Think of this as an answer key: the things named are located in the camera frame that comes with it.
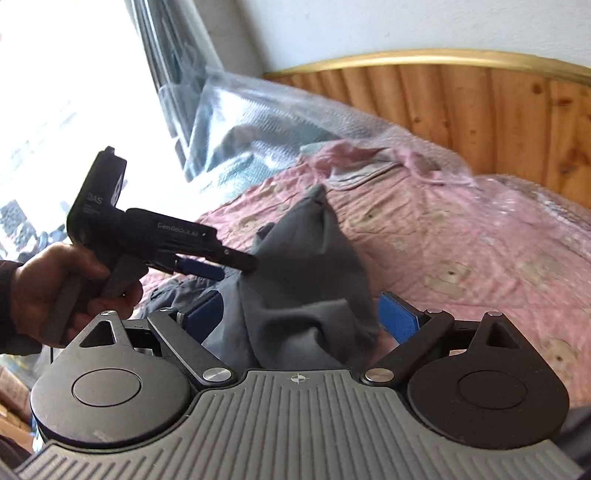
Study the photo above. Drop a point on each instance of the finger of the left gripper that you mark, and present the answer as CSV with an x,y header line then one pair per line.
x,y
188,266

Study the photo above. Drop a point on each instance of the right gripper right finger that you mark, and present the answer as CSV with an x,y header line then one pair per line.
x,y
398,317

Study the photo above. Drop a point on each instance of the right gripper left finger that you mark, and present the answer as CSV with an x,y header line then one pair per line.
x,y
202,315

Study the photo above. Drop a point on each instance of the grey trousers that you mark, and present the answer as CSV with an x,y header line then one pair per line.
x,y
306,306

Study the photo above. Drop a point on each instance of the person's left hand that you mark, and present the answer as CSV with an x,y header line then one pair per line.
x,y
32,289

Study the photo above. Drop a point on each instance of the pink teddy bear quilt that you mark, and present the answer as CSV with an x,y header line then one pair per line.
x,y
439,237

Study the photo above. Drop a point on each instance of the clear bubble wrap sheet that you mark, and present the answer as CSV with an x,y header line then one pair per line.
x,y
232,128

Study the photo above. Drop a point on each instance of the wooden headboard with gold trim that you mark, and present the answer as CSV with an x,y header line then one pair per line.
x,y
504,113

